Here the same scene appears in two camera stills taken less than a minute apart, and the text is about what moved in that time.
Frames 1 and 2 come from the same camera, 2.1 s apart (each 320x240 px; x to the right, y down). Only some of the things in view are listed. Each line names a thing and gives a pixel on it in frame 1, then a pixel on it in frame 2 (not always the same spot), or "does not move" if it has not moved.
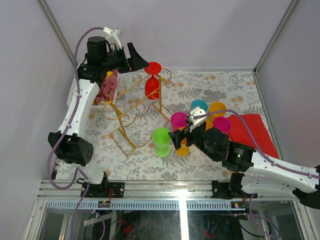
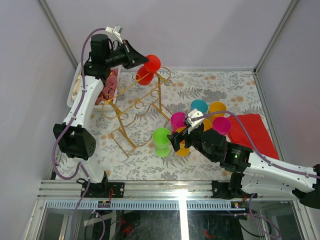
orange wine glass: x=209 y=125 does not move
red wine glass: x=152 y=83 -> x=145 y=74
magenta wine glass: x=178 y=120 does not move
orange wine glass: x=216 y=106 does not move
